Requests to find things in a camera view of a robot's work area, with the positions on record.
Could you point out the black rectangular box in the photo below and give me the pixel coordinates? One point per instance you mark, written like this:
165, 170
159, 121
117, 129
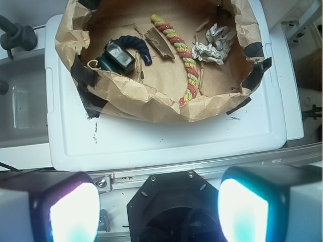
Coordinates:
118, 59

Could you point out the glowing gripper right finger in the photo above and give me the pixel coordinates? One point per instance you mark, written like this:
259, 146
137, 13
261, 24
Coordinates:
271, 203

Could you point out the brown wood bark piece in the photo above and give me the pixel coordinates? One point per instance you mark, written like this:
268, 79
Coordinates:
158, 43

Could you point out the black octagonal mount plate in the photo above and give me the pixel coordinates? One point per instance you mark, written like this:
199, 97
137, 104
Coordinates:
178, 206

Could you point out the crumpled brown paper liner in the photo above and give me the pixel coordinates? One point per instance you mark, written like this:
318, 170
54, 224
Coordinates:
166, 91

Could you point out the white plastic bin lid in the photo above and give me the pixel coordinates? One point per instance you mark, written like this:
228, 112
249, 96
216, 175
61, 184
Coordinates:
80, 143

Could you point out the crumpled white paper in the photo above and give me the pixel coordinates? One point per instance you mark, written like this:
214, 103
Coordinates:
220, 40

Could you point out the black clamp knob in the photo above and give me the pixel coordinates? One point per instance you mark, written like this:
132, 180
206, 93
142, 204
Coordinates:
17, 35

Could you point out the dark green round object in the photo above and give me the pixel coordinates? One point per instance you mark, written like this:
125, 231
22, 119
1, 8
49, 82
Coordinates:
103, 64

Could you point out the clear plastic container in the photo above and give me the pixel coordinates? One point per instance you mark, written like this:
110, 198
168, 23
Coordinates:
23, 100

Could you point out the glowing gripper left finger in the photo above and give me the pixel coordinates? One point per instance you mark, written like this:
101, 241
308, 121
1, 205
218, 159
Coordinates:
48, 206

